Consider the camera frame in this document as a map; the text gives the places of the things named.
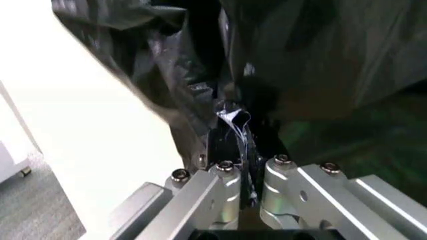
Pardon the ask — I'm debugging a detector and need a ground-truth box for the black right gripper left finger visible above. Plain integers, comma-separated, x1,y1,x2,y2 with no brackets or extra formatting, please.
105,121,249,240

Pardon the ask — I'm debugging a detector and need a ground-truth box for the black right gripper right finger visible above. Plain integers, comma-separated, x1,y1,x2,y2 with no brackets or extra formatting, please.
246,129,427,240

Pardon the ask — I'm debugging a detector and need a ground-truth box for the black plastic garbage bag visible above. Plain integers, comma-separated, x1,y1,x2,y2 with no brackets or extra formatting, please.
50,0,427,208

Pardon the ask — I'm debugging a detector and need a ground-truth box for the white cabinet on casters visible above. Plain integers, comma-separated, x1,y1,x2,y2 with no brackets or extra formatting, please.
0,80,43,185

